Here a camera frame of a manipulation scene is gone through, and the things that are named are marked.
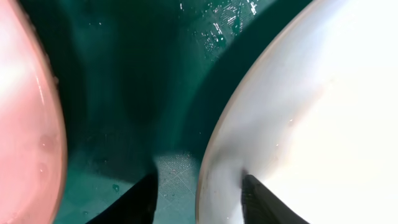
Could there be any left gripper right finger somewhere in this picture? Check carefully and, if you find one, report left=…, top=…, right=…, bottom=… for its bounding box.
left=241, top=174, right=309, bottom=224

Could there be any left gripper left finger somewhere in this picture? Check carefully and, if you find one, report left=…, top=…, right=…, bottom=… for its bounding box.
left=87, top=172, right=159, bottom=224

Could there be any light blue plate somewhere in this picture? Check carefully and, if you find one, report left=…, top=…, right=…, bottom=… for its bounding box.
left=195, top=0, right=397, bottom=223

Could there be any teal plastic tray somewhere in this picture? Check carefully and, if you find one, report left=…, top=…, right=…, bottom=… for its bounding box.
left=21, top=0, right=308, bottom=223

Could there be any pink plate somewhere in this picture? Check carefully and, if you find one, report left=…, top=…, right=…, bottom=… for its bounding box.
left=1, top=0, right=67, bottom=223

